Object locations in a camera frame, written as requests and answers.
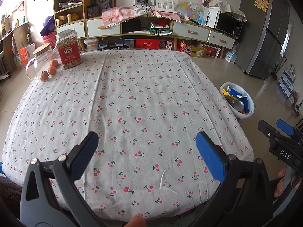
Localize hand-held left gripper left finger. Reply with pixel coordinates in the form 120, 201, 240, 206
20, 131, 107, 227

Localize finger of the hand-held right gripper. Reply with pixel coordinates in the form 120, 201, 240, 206
258, 120, 276, 145
276, 119, 295, 136

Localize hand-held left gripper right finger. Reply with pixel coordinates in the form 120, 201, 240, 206
189, 132, 269, 227

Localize white plastic bin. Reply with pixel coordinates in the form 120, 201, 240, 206
220, 82, 255, 119

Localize blue nut print box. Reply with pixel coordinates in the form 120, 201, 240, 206
242, 96, 252, 113

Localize red cartoon face can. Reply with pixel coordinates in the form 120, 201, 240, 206
232, 100, 245, 113

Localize blue barcode cardboard box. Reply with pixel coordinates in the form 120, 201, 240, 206
227, 86, 244, 100

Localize yellow plastic wrapper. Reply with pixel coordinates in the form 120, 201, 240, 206
221, 89, 237, 101

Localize person's right hand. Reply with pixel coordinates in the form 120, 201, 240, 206
274, 167, 302, 198

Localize person's left hand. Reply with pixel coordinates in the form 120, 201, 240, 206
125, 214, 146, 227

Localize stack of blue white cartons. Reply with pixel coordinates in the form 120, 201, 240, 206
277, 65, 303, 104

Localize cherry print tablecloth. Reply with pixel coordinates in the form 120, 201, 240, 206
2, 50, 254, 218

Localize blue and white box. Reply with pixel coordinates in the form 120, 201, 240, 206
224, 51, 238, 63

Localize dark brown fleece clothing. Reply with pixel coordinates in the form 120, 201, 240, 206
0, 176, 23, 218

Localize grey refrigerator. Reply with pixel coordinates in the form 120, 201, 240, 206
235, 0, 297, 79

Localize flat red gift box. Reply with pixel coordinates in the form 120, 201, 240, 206
204, 45, 222, 58

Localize seed jar with red label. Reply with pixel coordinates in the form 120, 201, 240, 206
55, 28, 83, 70

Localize yellow cardboard carton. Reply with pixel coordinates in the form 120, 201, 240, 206
191, 46, 206, 58

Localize glass jar with wooden lid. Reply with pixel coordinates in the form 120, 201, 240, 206
26, 43, 56, 81

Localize clear plastic storage box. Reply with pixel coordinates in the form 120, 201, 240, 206
84, 38, 99, 51

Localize black microwave oven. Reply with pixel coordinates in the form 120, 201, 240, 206
214, 13, 243, 38

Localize red printed gift box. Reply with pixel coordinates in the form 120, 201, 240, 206
177, 40, 192, 54

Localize orange paper bag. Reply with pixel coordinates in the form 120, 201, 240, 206
19, 42, 36, 67

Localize red bucket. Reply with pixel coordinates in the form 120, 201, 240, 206
43, 32, 57, 50

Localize white chair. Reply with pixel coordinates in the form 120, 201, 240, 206
0, 51, 10, 81

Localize wooden shelf unit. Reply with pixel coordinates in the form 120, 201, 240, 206
52, 0, 87, 39

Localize red shoe box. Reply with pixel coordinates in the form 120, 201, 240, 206
135, 39, 160, 50

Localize long wooden drawer cabinet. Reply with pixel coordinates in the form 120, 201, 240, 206
84, 14, 239, 58

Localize white paper bag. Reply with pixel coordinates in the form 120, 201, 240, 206
206, 7, 220, 27

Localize yellow paper note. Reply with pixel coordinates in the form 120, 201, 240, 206
254, 0, 269, 12

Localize floral cover cloth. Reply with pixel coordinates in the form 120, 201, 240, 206
208, 0, 247, 22

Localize purple hat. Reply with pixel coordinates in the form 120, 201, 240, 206
40, 15, 55, 36

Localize black bag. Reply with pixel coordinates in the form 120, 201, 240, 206
123, 18, 142, 33

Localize wooden side desk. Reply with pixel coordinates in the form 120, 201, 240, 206
0, 21, 30, 71

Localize green plastic bag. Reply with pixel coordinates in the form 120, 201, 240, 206
149, 20, 173, 35

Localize pink checked cloth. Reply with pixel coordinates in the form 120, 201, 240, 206
102, 6, 183, 27

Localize white slatted rack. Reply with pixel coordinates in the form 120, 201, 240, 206
155, 0, 177, 11

